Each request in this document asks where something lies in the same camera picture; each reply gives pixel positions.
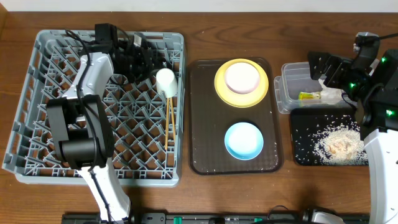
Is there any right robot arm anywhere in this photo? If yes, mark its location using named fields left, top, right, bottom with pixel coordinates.
left=307, top=32, right=397, bottom=223

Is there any wooden chopstick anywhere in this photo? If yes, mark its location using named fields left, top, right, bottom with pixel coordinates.
left=170, top=98, right=175, bottom=143
left=165, top=98, right=170, bottom=152

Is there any white cup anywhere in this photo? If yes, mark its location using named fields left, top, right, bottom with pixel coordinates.
left=155, top=68, right=178, bottom=98

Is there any clear plastic bin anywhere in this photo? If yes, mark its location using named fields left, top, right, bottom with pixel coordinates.
left=274, top=62, right=357, bottom=114

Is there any dark brown serving tray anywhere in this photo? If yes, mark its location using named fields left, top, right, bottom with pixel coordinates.
left=188, top=59, right=283, bottom=175

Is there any pink bowl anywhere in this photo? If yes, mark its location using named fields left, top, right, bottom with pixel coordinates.
left=224, top=62, right=260, bottom=94

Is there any light blue bowl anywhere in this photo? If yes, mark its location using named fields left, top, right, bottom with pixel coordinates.
left=224, top=122, right=264, bottom=161

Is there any white paper napkin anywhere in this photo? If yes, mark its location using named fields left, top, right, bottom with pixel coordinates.
left=318, top=79, right=343, bottom=105

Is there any black waste tray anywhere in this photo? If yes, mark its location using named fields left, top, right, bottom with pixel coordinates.
left=289, top=107, right=371, bottom=167

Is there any yellow plate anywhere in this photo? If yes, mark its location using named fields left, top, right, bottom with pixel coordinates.
left=214, top=58, right=269, bottom=108

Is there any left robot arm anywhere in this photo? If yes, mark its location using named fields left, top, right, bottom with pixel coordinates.
left=46, top=23, right=164, bottom=223

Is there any leftover rice with nuts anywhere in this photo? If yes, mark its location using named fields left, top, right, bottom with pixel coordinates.
left=294, top=114, right=369, bottom=166

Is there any yellow green snack wrapper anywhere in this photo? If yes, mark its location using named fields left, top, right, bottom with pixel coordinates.
left=298, top=91, right=322, bottom=100

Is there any grey plastic dishwasher rack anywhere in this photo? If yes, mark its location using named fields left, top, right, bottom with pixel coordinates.
left=2, top=30, right=186, bottom=187

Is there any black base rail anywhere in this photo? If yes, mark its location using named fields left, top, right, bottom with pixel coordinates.
left=60, top=203, right=371, bottom=224

